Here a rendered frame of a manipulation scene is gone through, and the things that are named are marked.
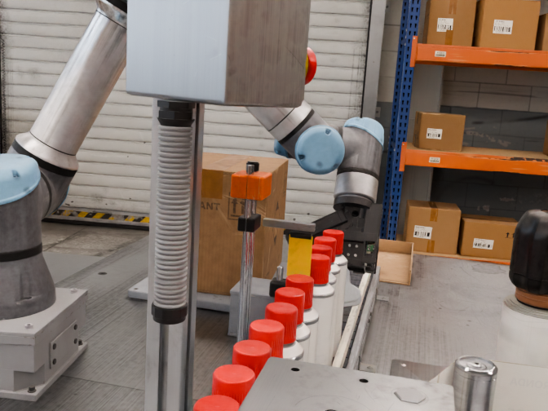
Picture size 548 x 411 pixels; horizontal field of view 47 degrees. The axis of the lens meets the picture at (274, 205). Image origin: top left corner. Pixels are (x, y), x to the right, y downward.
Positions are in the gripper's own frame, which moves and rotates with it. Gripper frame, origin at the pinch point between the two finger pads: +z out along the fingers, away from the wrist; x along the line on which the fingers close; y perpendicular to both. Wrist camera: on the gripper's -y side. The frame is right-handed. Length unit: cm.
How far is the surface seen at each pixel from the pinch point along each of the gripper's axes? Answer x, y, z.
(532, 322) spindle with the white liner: -27.7, 27.0, 2.2
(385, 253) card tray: 77, 6, -33
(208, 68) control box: -60, -6, -9
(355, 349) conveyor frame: 3.3, 5.4, 4.6
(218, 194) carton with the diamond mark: 14.5, -27.6, -23.9
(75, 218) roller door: 371, -267, -111
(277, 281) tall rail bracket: 0.6, -9.1, -4.4
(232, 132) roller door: 344, -136, -192
